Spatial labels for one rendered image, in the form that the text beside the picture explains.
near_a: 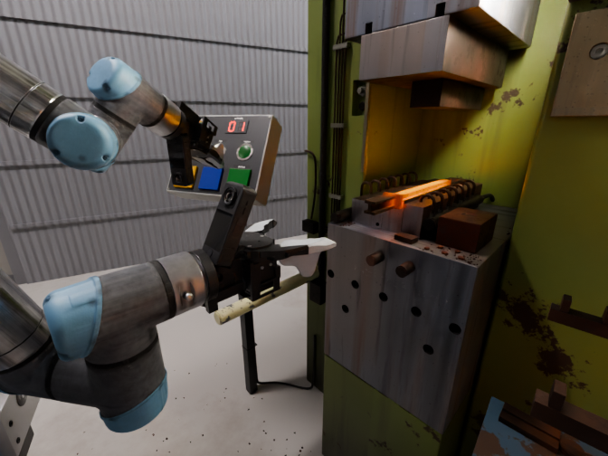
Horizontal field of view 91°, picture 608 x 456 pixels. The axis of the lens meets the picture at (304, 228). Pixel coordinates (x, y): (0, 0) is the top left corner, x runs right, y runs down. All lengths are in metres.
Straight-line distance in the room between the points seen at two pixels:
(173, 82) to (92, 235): 1.39
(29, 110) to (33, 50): 2.36
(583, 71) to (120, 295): 0.80
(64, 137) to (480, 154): 1.09
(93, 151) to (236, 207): 0.21
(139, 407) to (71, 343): 0.12
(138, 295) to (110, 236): 2.59
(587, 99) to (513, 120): 0.41
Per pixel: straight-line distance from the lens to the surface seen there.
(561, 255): 0.83
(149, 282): 0.38
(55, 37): 2.88
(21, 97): 0.54
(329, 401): 1.17
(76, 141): 0.51
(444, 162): 1.22
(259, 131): 0.99
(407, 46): 0.76
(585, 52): 0.79
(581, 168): 0.80
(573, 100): 0.78
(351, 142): 0.99
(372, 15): 0.82
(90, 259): 3.04
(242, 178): 0.94
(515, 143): 1.16
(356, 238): 0.77
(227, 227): 0.40
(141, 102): 0.65
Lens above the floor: 1.17
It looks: 19 degrees down
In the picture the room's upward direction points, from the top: straight up
